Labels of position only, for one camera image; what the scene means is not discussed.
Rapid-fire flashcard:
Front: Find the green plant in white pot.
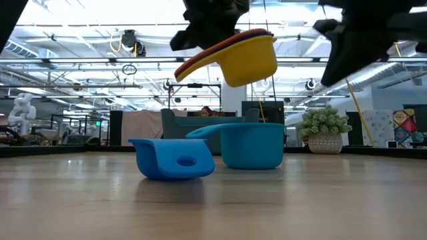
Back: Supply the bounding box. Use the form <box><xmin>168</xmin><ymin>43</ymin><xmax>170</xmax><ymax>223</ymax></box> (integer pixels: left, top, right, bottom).
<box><xmin>298</xmin><ymin>105</ymin><xmax>353</xmax><ymax>155</ymax></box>

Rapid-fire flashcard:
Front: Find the white square column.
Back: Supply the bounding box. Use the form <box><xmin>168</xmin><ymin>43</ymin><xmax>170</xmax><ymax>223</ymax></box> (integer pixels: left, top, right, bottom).
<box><xmin>222</xmin><ymin>81</ymin><xmax>248</xmax><ymax>117</ymax></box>

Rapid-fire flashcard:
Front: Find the colourful patterned artwork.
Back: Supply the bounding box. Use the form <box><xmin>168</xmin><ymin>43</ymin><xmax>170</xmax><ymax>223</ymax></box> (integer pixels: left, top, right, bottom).
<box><xmin>392</xmin><ymin>108</ymin><xmax>418</xmax><ymax>147</ymax></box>

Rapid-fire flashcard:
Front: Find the white robot figure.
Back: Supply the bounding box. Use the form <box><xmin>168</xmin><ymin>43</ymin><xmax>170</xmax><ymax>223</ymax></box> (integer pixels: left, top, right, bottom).
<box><xmin>7</xmin><ymin>93</ymin><xmax>37</xmax><ymax>136</ymax></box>

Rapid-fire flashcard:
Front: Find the grey-teal plastic basket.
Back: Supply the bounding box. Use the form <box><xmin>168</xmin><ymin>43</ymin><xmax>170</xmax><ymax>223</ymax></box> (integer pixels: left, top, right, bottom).
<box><xmin>160</xmin><ymin>108</ymin><xmax>261</xmax><ymax>156</ymax></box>

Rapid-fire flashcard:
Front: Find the person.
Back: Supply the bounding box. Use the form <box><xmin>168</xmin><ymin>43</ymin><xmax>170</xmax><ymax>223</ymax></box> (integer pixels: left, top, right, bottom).
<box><xmin>199</xmin><ymin>105</ymin><xmax>221</xmax><ymax>117</ymax></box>

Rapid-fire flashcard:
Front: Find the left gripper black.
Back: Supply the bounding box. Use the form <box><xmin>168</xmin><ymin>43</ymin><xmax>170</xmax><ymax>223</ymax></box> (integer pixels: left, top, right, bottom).
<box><xmin>169</xmin><ymin>0</ymin><xmax>250</xmax><ymax>51</ymax></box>

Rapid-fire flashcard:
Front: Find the large teal measuring cup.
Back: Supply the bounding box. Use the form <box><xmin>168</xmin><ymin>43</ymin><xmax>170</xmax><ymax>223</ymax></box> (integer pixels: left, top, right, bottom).
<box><xmin>185</xmin><ymin>122</ymin><xmax>286</xmax><ymax>170</ymax></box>

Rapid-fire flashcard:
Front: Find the black upright panel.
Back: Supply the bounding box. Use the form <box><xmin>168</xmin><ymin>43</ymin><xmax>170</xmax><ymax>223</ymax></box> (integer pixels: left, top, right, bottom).
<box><xmin>109</xmin><ymin>110</ymin><xmax>123</xmax><ymax>147</ymax></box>
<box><xmin>346</xmin><ymin>111</ymin><xmax>363</xmax><ymax>134</ymax></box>

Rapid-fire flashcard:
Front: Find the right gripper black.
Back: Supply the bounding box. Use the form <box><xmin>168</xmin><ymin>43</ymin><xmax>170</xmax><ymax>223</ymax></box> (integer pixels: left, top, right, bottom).
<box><xmin>313</xmin><ymin>0</ymin><xmax>427</xmax><ymax>87</ymax></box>

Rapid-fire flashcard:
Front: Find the yellow slanted hanging cable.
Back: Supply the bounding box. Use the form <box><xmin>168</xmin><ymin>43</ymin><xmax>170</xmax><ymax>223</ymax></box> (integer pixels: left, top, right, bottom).
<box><xmin>344</xmin><ymin>77</ymin><xmax>375</xmax><ymax>147</ymax></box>

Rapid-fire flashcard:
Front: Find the bright blue measuring cup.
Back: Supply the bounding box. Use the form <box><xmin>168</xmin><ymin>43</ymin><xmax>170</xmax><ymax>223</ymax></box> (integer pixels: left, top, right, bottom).
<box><xmin>128</xmin><ymin>138</ymin><xmax>216</xmax><ymax>182</ymax></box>

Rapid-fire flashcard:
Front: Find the yellow measuring cup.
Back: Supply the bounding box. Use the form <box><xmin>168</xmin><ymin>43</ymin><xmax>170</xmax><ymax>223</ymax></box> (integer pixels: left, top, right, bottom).
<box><xmin>173</xmin><ymin>33</ymin><xmax>278</xmax><ymax>88</ymax></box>

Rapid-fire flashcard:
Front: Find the white patterned panel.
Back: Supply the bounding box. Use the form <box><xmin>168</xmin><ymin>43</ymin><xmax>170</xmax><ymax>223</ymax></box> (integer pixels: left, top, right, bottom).
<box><xmin>362</xmin><ymin>109</ymin><xmax>394</xmax><ymax>147</ymax></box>

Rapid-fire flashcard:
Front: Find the grey ceiling air duct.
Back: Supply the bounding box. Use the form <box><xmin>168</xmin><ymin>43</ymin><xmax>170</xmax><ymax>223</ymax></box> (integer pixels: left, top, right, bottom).
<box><xmin>5</xmin><ymin>39</ymin><xmax>59</xmax><ymax>61</ymax></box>

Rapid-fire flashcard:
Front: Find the black table edge rail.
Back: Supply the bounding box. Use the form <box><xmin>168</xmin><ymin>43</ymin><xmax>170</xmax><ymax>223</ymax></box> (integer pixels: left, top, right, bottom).
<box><xmin>0</xmin><ymin>145</ymin><xmax>427</xmax><ymax>159</ymax></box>

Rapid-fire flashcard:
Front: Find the long ceiling light strip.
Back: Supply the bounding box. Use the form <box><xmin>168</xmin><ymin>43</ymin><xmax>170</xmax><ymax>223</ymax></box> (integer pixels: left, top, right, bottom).
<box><xmin>0</xmin><ymin>57</ymin><xmax>427</xmax><ymax>63</ymax></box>

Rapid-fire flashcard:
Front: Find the pink partition screen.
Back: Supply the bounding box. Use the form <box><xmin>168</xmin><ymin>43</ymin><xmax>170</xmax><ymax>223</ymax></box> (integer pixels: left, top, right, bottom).
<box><xmin>120</xmin><ymin>109</ymin><xmax>187</xmax><ymax>147</ymax></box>

